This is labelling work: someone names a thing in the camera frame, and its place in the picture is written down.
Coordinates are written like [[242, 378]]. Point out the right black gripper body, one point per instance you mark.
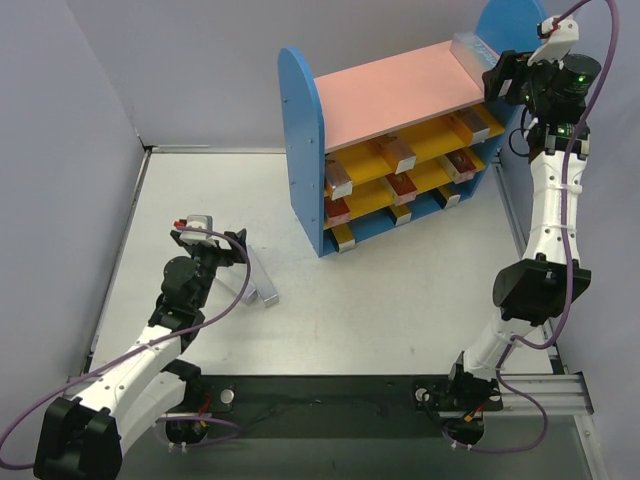
[[503, 80]]

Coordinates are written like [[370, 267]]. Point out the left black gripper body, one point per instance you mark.
[[220, 251]]

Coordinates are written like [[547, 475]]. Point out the plain silver box diagonal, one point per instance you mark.
[[261, 285]]

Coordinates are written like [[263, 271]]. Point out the red 3d toothpaste box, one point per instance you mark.
[[401, 188], [458, 166], [337, 212]]

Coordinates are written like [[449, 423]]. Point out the black toothpaste box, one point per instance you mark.
[[343, 237]]

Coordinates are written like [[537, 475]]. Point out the red 3D toothpaste box top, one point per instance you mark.
[[337, 212]]

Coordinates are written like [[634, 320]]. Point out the silver RO box table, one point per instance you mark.
[[446, 197]]

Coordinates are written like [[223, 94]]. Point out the orange white RO toothpaste box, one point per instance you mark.
[[397, 153]]

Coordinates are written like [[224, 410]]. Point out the silver RO toothpaste box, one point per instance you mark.
[[402, 214]]

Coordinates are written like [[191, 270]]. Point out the plain silver box horizontal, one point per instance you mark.
[[233, 284]]

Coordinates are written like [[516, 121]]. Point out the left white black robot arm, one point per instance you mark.
[[87, 436]]

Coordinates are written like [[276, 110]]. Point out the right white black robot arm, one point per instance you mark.
[[549, 276]]

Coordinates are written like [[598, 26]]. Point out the blue shelf with coloured boards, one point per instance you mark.
[[411, 95]]

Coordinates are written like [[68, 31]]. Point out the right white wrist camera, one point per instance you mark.
[[558, 37]]

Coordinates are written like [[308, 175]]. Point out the aluminium frame rail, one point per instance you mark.
[[558, 395]]

